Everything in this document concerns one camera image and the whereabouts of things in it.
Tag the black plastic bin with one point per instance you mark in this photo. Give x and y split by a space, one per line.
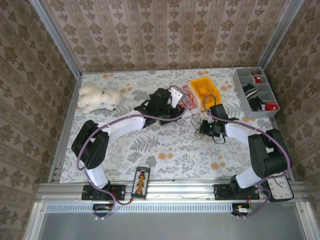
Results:
153 96

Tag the yellow plastic bin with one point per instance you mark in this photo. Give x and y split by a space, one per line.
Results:
215 98

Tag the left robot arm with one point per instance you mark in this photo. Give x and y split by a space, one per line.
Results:
90 147

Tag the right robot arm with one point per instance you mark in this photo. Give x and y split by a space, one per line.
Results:
270 155

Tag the black white striped sock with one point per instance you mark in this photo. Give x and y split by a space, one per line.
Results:
251 95

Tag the grey organizer tray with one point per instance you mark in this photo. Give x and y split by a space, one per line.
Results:
268 113

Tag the white plush toy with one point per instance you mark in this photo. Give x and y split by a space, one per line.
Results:
100 97

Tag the red fabric item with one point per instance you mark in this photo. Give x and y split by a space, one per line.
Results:
272 106

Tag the small brown item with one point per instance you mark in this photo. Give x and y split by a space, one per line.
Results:
255 73

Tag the black board with orange connectors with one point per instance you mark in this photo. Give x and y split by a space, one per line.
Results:
140 183

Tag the black power connector box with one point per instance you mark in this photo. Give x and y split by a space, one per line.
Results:
102 208
241 208

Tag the black white analog clock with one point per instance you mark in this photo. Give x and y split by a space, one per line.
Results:
281 191

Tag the grey metal shelf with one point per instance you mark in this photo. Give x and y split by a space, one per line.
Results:
162 227

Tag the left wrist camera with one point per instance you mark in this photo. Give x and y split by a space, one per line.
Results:
176 96

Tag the aluminium side rail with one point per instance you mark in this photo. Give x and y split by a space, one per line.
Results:
66 125
276 125

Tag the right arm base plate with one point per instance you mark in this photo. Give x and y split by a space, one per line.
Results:
222 192

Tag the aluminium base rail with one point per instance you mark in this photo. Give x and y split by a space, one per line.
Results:
175 190

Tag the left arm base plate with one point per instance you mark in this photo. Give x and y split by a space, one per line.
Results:
118 192

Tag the aluminium frame post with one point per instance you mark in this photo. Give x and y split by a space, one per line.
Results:
280 32
61 42

